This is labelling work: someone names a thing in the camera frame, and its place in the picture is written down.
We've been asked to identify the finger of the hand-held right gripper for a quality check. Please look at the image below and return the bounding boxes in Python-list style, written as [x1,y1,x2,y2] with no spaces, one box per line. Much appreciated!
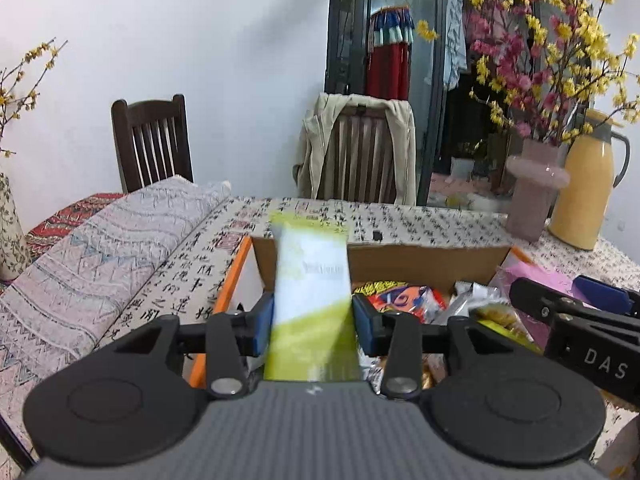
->
[571,275,640,320]
[509,277,608,323]

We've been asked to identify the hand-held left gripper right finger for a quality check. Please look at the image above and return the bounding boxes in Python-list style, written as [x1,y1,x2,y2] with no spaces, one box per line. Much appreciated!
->
[351,292,516,401]

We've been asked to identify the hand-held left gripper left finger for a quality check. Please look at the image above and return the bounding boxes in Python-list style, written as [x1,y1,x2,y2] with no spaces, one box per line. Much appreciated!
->
[112,292,277,401]

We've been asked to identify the red yellow snack packet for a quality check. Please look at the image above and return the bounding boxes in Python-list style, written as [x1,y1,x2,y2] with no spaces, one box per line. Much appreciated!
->
[355,282,447,324]

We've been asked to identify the green white snack packet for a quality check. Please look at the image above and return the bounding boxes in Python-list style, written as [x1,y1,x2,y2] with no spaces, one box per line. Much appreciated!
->
[263,212,361,383]

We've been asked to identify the heap of mixed snack packets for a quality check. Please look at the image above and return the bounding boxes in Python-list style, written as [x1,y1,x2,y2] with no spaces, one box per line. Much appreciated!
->
[352,280,543,391]

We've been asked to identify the red cardboard box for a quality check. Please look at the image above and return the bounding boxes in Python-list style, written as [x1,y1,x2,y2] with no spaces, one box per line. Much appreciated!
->
[187,235,543,392]

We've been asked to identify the yellow thermos jug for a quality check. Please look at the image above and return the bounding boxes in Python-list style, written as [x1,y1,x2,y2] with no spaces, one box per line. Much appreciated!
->
[548,109,632,252]

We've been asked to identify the pink glass vase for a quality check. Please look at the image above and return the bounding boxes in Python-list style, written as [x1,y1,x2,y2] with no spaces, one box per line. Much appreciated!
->
[505,139,571,242]

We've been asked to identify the brown slatted wooden chair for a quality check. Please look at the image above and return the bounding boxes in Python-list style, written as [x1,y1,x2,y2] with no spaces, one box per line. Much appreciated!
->
[320,105,402,204]

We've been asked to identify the beige jacket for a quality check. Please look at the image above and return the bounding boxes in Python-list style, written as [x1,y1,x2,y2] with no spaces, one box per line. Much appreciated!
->
[295,92,418,207]

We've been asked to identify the folded pink patterned blanket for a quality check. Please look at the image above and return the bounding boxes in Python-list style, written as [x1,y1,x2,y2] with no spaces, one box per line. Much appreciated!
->
[0,175,233,411]

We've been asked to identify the dark wooden chair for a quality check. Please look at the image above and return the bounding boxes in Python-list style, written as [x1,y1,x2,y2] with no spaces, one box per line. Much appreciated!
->
[111,94,195,194]

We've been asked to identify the red patterned tablecloth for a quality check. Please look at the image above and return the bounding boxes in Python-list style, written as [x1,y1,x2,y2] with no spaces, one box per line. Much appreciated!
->
[25,192,126,261]

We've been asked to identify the large yellow pink blossom branches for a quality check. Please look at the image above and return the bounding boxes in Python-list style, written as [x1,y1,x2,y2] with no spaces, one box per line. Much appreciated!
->
[417,0,640,147]

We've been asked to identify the red blue hanging costume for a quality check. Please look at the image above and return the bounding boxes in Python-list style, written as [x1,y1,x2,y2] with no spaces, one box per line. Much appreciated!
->
[365,6,416,102]

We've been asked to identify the floral patterned vase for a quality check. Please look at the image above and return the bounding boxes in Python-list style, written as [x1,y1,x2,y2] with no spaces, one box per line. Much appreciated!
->
[0,172,29,282]

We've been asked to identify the pale hanging shirt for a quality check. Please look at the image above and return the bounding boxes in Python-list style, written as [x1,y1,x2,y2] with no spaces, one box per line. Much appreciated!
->
[442,0,469,92]

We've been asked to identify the dark framed glass door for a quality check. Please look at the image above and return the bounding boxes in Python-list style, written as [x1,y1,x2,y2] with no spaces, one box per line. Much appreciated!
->
[324,0,551,207]

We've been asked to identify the thin yellow blossom branches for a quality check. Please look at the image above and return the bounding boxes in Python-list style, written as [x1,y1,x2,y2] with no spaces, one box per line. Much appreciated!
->
[0,37,69,161]

